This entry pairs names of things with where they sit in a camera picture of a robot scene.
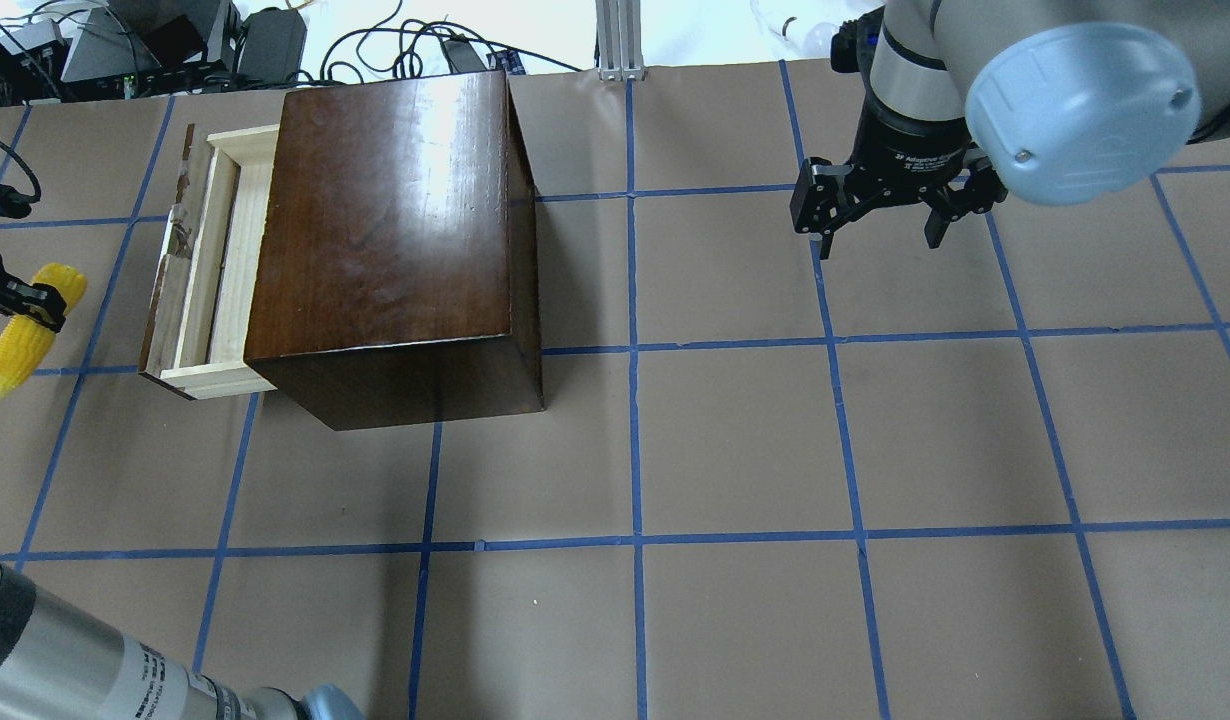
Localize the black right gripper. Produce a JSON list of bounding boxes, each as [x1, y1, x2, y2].
[[790, 100, 1009, 261]]

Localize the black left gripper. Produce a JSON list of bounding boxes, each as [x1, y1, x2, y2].
[[0, 183, 68, 334]]

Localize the yellow plastic corn cob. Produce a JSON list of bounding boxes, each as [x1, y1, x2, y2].
[[0, 263, 89, 401]]

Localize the light wood drawer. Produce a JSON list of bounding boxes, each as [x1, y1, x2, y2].
[[139, 124, 280, 400]]

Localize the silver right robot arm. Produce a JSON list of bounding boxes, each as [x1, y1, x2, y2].
[[790, 1, 1230, 258]]

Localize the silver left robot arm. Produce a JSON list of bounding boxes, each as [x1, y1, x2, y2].
[[0, 252, 362, 719]]

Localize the black electronics pile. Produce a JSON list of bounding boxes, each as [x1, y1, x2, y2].
[[0, 1, 244, 106]]

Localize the black power adapter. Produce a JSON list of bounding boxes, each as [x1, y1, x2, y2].
[[237, 7, 308, 85]]

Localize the dark brown wooden cabinet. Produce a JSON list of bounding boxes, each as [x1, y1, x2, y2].
[[244, 70, 545, 430]]

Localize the aluminium extrusion post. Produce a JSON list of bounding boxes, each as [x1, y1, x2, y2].
[[595, 0, 646, 82]]

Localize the black cables bundle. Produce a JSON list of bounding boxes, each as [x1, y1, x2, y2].
[[315, 15, 585, 86]]

